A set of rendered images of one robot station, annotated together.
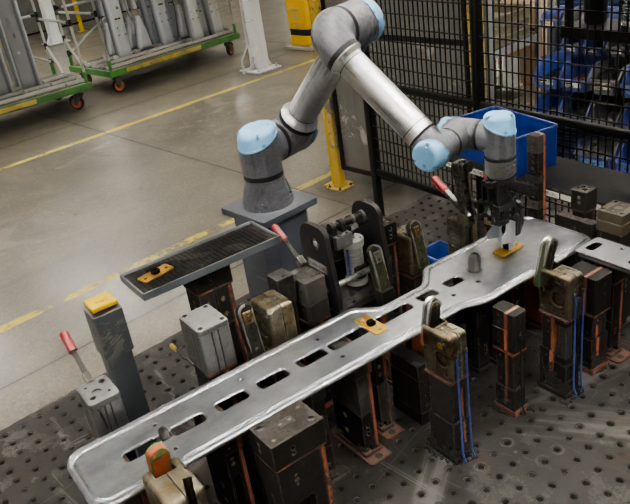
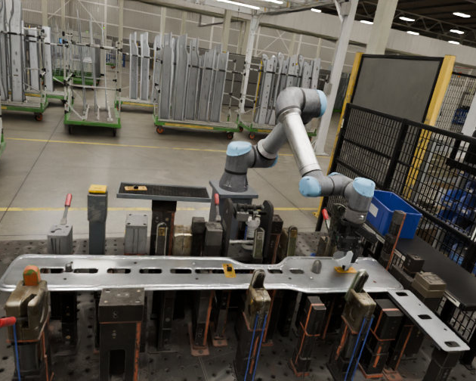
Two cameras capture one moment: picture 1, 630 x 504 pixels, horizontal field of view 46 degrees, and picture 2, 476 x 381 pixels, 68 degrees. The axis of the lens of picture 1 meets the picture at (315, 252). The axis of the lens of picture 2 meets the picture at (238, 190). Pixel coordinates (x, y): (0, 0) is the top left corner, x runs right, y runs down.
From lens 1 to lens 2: 61 cm
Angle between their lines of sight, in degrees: 17
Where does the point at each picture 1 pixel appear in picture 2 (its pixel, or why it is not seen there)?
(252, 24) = (322, 131)
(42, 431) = not seen: hidden behind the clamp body
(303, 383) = (161, 281)
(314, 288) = (213, 235)
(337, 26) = (290, 96)
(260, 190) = (228, 177)
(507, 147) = (361, 202)
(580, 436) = not seen: outside the picture
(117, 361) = (94, 224)
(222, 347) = (138, 240)
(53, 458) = not seen: hidden behind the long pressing
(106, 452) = (35, 262)
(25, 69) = (215, 114)
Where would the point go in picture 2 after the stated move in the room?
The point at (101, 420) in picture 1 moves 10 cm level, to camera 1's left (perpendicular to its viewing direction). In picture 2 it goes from (51, 246) to (29, 237)
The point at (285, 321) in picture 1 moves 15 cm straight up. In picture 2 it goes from (183, 244) to (187, 208)
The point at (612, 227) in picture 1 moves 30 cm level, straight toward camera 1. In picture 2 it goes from (421, 288) to (390, 322)
